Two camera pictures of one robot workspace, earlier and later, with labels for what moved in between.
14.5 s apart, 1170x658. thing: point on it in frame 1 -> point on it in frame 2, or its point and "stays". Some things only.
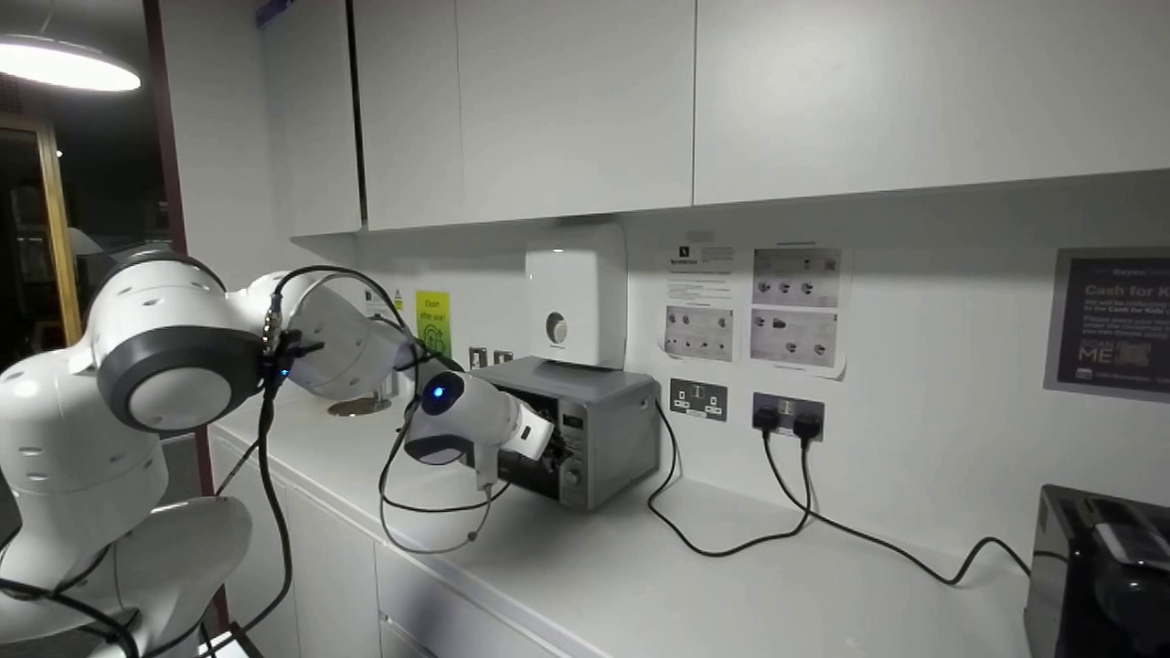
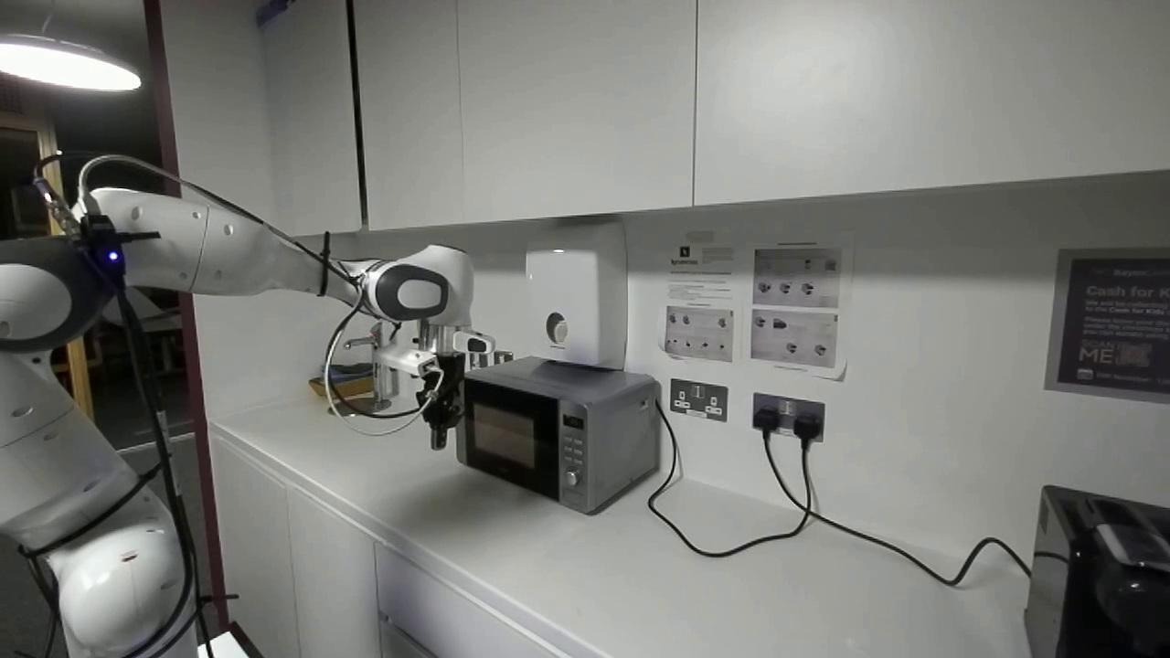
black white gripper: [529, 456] -> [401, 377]
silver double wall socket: [698, 399] stays
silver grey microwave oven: [603, 426] stays
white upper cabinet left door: [498, 110] stays
